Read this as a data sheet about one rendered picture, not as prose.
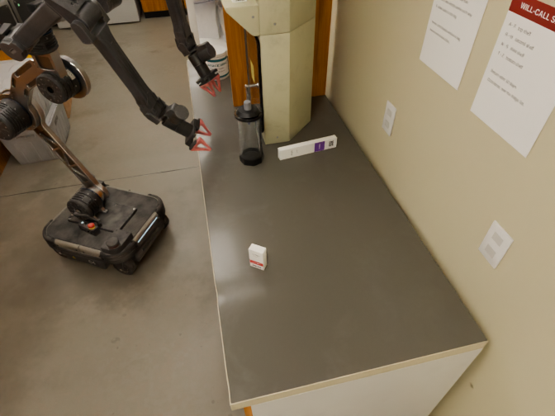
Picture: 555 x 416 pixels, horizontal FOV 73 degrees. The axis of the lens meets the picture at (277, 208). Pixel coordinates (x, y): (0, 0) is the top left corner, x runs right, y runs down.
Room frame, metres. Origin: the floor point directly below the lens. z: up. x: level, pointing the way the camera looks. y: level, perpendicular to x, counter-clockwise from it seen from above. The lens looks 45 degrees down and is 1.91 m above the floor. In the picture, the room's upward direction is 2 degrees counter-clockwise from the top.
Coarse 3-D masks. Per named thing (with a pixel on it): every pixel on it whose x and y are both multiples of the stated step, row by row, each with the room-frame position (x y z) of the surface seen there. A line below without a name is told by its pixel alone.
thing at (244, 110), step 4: (248, 100) 1.30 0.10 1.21; (244, 104) 1.27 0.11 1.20; (248, 104) 1.27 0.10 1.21; (252, 104) 1.32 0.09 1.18; (240, 108) 1.29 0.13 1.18; (244, 108) 1.28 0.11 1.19; (248, 108) 1.27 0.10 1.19; (252, 108) 1.29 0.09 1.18; (256, 108) 1.29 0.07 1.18; (236, 112) 1.28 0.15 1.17; (240, 112) 1.26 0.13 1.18; (244, 112) 1.26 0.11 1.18; (248, 112) 1.26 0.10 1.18; (252, 112) 1.26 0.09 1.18; (256, 112) 1.26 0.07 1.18; (240, 116) 1.25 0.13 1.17; (244, 116) 1.24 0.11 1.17; (248, 116) 1.24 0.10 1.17; (252, 116) 1.24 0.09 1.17
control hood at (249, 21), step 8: (224, 0) 1.46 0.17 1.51; (248, 0) 1.45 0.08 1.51; (232, 8) 1.37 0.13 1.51; (240, 8) 1.38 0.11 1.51; (248, 8) 1.38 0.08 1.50; (256, 8) 1.39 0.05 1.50; (232, 16) 1.37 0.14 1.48; (240, 16) 1.38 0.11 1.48; (248, 16) 1.38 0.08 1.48; (256, 16) 1.39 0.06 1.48; (240, 24) 1.38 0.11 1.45; (248, 24) 1.38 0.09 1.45; (256, 24) 1.39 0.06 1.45; (256, 32) 1.39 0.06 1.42
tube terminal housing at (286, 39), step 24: (264, 0) 1.39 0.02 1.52; (288, 0) 1.41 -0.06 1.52; (312, 0) 1.55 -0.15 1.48; (264, 24) 1.39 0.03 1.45; (288, 24) 1.41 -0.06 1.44; (312, 24) 1.56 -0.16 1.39; (264, 48) 1.39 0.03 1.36; (288, 48) 1.41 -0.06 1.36; (312, 48) 1.57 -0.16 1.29; (264, 72) 1.39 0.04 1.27; (288, 72) 1.41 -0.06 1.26; (312, 72) 1.57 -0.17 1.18; (264, 96) 1.39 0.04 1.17; (288, 96) 1.41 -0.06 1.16; (264, 120) 1.39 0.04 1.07; (288, 120) 1.41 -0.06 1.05
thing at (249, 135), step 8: (248, 120) 1.23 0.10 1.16; (240, 128) 1.25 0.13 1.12; (248, 128) 1.24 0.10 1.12; (256, 128) 1.25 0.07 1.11; (240, 136) 1.26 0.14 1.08; (248, 136) 1.24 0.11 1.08; (256, 136) 1.25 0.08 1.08; (240, 144) 1.26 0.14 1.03; (248, 144) 1.24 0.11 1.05; (256, 144) 1.25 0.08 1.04; (240, 152) 1.27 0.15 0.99; (248, 152) 1.24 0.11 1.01; (256, 152) 1.25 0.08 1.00
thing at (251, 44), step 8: (248, 32) 1.60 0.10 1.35; (248, 40) 1.61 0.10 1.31; (256, 40) 1.40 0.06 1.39; (248, 48) 1.63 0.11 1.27; (256, 48) 1.41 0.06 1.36; (248, 56) 1.65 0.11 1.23; (256, 56) 1.42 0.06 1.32; (248, 64) 1.67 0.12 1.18; (256, 64) 1.43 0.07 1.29; (256, 72) 1.44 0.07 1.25; (256, 80) 1.45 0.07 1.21; (256, 88) 1.47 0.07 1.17; (256, 96) 1.48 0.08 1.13; (256, 104) 1.50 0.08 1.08
